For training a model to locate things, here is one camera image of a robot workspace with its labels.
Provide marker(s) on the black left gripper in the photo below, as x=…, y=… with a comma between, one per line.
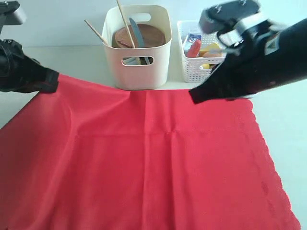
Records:
x=17, y=70

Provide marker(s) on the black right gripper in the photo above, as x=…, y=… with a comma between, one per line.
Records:
x=282, y=61

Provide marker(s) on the brown egg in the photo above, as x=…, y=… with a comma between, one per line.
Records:
x=212, y=55

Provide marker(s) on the yellow cheese wedge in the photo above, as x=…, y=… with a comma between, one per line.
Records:
x=211, y=48

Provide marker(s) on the red sausage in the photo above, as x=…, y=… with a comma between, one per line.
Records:
x=194, y=49

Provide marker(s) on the blue white milk carton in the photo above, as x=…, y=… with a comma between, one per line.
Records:
x=189, y=41

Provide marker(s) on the short wooden chopstick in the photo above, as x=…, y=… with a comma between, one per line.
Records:
x=96, y=32

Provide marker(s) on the red cloth mat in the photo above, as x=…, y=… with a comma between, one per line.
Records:
x=90, y=157

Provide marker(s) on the brown wooden plate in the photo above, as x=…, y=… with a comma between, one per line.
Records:
x=152, y=36

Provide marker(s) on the steel table knife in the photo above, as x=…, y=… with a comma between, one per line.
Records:
x=139, y=38

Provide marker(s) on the long wooden chopstick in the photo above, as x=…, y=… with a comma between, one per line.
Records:
x=125, y=23

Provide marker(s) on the dark wooden spoon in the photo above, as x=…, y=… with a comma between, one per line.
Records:
x=124, y=44

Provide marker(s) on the stainless steel cup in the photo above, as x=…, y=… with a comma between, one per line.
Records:
x=131, y=61

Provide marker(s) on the white lattice plastic basket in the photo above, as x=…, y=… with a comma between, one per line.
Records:
x=191, y=66

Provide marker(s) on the cream plastic bin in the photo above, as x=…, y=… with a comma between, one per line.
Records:
x=138, y=77

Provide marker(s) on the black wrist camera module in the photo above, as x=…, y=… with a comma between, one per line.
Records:
x=238, y=15

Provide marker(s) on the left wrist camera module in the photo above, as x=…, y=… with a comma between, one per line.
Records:
x=11, y=13

